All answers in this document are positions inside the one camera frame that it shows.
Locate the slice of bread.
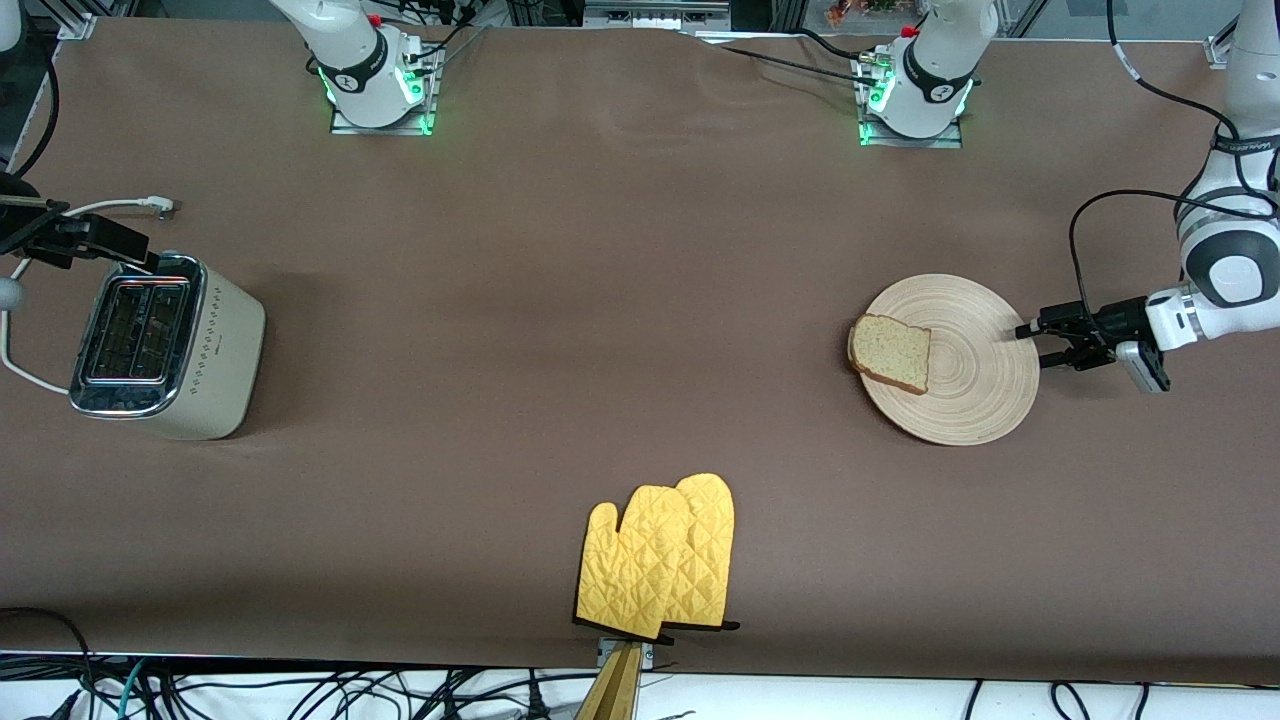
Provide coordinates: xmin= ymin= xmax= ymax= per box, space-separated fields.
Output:
xmin=848 ymin=314 xmax=933 ymax=396

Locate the round wooden plate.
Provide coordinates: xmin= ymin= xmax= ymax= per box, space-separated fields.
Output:
xmin=858 ymin=274 xmax=1041 ymax=447

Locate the teal cable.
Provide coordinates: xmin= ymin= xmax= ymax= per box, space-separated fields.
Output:
xmin=115 ymin=658 xmax=149 ymax=720

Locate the black base cable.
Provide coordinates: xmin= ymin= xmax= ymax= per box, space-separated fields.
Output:
xmin=715 ymin=40 xmax=866 ymax=81

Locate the grey device box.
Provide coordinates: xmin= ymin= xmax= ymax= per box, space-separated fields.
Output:
xmin=583 ymin=0 xmax=733 ymax=31

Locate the white toaster power cable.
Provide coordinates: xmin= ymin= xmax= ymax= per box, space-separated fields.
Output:
xmin=0 ymin=195 xmax=181 ymax=396

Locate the yellow quilted oven mitt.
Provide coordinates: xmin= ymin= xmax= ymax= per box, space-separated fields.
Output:
xmin=663 ymin=473 xmax=741 ymax=632
xmin=574 ymin=485 xmax=693 ymax=641

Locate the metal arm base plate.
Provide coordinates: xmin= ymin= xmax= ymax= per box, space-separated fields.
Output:
xmin=858 ymin=52 xmax=964 ymax=149
xmin=330 ymin=45 xmax=438 ymax=136

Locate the black looped cable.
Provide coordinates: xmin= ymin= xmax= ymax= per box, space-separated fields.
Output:
xmin=0 ymin=607 xmax=97 ymax=720

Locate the brown table cover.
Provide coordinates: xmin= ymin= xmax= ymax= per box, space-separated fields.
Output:
xmin=0 ymin=15 xmax=1280 ymax=686

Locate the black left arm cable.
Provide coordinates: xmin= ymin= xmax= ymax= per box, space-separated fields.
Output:
xmin=1068 ymin=0 xmax=1280 ymax=321

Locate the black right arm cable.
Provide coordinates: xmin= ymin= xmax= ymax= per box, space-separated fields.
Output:
xmin=0 ymin=55 xmax=60 ymax=171

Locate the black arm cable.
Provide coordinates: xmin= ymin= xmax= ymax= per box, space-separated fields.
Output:
xmin=1068 ymin=0 xmax=1280 ymax=321
xmin=0 ymin=55 xmax=60 ymax=171

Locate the small metal clamp bracket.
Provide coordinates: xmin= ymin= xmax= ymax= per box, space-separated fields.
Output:
xmin=597 ymin=637 xmax=656 ymax=671

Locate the cream and chrome toaster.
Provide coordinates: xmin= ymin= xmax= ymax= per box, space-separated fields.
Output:
xmin=68 ymin=253 xmax=267 ymax=441

